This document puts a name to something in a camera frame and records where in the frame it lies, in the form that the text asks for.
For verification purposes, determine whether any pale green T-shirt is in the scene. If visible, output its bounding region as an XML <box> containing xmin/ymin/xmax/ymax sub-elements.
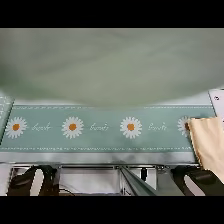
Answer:
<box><xmin>0</xmin><ymin>28</ymin><xmax>224</xmax><ymax>109</ymax></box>

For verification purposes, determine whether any tan garment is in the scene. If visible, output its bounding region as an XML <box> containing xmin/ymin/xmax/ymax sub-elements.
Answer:
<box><xmin>186</xmin><ymin>116</ymin><xmax>224</xmax><ymax>184</ymax></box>

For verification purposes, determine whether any silver frame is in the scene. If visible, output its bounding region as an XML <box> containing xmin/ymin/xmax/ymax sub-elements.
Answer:
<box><xmin>0</xmin><ymin>151</ymin><xmax>224</xmax><ymax>197</ymax></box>

